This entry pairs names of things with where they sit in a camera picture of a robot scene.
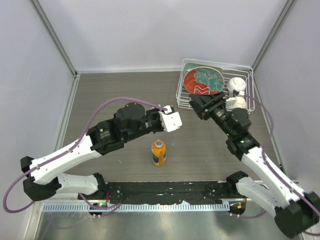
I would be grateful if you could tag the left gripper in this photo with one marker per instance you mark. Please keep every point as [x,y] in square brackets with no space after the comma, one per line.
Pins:
[156,112]

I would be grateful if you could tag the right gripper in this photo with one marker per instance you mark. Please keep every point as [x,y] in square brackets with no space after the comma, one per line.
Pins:
[203,105]

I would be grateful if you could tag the orange juice bottle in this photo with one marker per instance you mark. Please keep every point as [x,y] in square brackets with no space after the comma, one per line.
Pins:
[158,149]

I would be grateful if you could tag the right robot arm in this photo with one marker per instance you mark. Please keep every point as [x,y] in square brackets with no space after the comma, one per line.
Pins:
[293,209]

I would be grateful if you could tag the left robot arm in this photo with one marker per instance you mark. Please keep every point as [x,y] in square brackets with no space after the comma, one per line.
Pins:
[49,178]

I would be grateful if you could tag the red and teal plate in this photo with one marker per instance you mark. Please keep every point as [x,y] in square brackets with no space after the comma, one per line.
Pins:
[202,79]

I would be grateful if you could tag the lower white bowl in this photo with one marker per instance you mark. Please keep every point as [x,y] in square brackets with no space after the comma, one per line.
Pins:
[235,102]

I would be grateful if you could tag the white bowl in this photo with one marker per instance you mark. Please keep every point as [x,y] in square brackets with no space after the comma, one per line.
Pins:
[235,102]
[236,84]

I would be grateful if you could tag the upper white bowl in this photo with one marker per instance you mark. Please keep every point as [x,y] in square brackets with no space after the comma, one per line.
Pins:
[236,84]

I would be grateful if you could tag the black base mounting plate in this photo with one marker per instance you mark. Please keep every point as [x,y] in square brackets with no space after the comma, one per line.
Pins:
[166,193]

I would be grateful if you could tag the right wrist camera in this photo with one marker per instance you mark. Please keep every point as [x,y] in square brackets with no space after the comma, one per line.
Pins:
[242,94]

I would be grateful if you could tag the white wire dish rack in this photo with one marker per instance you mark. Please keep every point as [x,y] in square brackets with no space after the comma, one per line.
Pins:
[229,71]

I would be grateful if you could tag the slotted cable duct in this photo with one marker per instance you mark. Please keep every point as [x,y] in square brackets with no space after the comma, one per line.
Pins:
[136,208]

